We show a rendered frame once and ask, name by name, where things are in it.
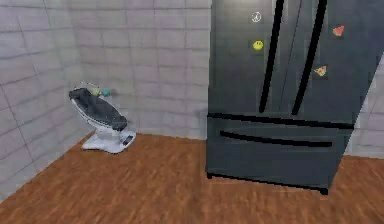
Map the pizza slice magnet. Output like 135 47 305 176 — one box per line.
313 65 328 78

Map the red watermelon magnet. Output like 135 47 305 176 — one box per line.
332 25 346 38

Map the dark grey fridge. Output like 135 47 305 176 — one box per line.
204 0 384 196

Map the black fridge drawer handle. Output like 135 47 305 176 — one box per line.
219 130 333 148

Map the white and black baby swing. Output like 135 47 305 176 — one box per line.
68 80 137 155

